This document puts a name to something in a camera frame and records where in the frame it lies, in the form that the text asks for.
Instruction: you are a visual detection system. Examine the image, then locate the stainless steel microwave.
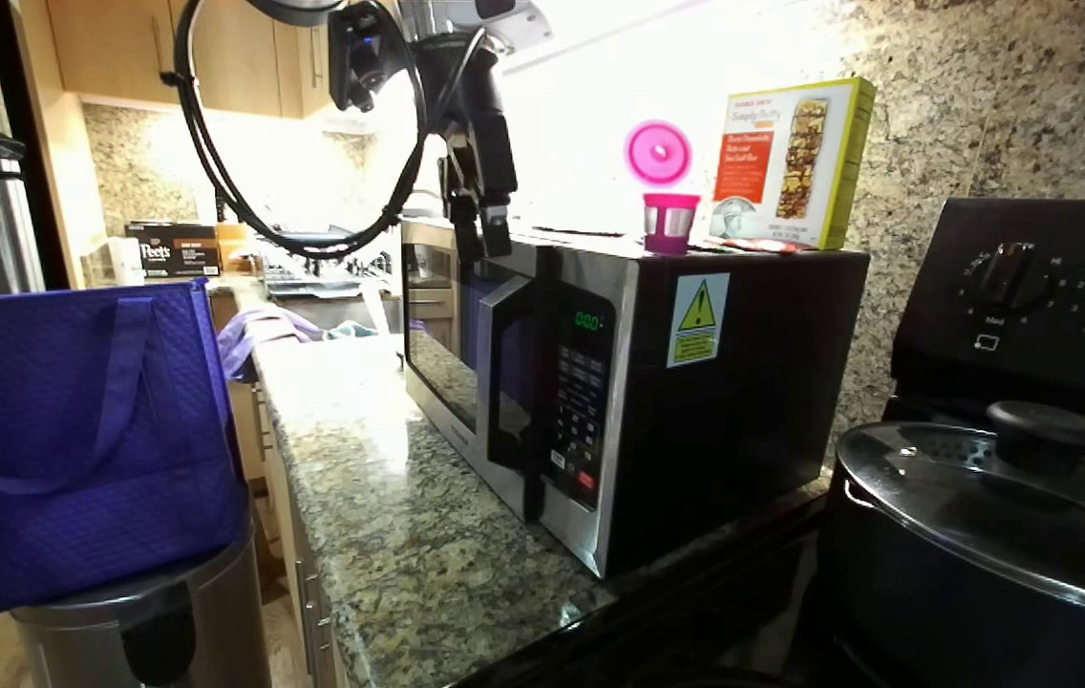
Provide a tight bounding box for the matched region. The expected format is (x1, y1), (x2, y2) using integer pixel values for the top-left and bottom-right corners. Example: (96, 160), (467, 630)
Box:
(399, 216), (552, 526)

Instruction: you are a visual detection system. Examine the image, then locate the purple insulated bag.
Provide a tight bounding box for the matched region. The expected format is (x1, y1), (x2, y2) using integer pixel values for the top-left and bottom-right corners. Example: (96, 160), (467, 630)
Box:
(0, 275), (328, 639)

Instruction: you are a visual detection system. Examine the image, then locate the small black countertop appliance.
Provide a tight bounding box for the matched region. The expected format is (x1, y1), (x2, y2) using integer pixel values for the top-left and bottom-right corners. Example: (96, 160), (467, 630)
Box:
(118, 216), (230, 283)

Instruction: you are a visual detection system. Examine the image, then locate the black electric stove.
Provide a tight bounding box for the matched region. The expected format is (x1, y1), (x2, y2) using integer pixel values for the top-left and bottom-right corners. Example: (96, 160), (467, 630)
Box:
(461, 193), (1085, 688)

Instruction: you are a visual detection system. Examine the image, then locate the small red white box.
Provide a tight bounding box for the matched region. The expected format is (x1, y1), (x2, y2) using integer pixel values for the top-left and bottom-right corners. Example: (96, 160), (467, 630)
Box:
(707, 71), (883, 257)

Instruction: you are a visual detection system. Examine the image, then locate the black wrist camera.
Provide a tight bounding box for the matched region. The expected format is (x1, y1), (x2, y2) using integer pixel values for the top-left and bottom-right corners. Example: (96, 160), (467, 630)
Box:
(324, 0), (410, 113)

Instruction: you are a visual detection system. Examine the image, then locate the black stainless microwave oven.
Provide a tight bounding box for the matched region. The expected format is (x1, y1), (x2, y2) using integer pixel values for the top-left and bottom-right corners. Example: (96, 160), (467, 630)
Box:
(399, 210), (875, 585)

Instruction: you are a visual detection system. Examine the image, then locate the glass pot lid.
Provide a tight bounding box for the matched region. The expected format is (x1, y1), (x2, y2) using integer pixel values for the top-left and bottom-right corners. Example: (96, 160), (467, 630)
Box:
(836, 393), (1085, 630)

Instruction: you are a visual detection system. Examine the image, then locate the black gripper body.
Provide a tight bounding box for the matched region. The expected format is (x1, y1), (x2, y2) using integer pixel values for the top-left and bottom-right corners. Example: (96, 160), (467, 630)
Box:
(419, 32), (525, 214)

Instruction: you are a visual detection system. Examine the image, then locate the wooden base cabinet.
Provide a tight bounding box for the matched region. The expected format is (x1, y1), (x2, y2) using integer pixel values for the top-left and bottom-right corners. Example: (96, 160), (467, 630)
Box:
(227, 373), (349, 688)

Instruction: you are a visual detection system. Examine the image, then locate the dish rack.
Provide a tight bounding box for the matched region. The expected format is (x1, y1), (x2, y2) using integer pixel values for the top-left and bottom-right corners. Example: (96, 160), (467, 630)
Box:
(254, 224), (405, 304)

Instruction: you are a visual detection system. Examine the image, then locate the black cooking pot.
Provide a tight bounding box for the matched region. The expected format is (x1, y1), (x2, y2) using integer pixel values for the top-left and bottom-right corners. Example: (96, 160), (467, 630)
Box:
(817, 418), (1085, 688)

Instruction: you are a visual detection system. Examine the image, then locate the pink reusable coffee pod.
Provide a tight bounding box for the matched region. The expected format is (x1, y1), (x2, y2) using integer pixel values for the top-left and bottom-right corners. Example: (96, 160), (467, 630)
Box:
(624, 117), (707, 257)

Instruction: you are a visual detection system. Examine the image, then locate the stainless steel trash can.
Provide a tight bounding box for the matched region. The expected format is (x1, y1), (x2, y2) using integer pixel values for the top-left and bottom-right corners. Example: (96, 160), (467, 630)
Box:
(6, 526), (281, 688)

